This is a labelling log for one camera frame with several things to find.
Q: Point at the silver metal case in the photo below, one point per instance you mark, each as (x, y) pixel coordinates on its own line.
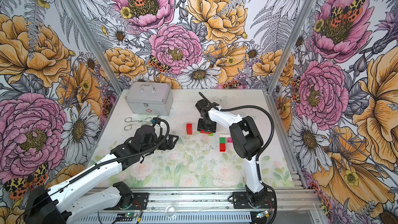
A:
(150, 98)

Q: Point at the aluminium frame post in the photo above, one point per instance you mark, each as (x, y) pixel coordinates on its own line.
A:
(78, 17)
(301, 17)

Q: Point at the long red lego brick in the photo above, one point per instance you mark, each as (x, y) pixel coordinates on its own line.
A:
(204, 132)

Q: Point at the aluminium frame post right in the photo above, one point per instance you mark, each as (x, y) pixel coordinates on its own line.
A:
(301, 17)

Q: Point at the steel forceps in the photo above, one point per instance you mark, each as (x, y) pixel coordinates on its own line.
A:
(134, 124)

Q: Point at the white vented cable duct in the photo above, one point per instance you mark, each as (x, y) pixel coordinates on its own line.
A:
(161, 218)

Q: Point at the white lego brick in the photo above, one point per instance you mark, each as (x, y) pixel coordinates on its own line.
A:
(224, 136)

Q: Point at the small red lego brick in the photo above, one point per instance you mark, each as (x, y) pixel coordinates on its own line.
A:
(189, 126)

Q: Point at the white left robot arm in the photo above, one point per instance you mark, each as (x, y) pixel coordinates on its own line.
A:
(66, 202)

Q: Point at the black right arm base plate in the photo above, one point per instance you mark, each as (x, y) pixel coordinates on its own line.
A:
(246, 200)

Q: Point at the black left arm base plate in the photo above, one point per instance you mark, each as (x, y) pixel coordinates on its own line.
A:
(138, 200)

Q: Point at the aluminium front rail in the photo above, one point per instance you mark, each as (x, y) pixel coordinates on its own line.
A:
(201, 199)

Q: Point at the aluminium frame post left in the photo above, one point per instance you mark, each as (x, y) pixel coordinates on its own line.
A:
(78, 17)

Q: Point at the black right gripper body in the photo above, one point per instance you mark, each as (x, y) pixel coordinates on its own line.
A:
(207, 126)

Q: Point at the steel surgical scissors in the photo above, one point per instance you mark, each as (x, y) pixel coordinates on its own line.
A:
(147, 119)

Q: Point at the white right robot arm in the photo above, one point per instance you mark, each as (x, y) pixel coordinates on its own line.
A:
(247, 143)

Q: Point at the dark green lego brick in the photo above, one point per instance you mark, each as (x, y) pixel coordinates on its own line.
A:
(222, 140)

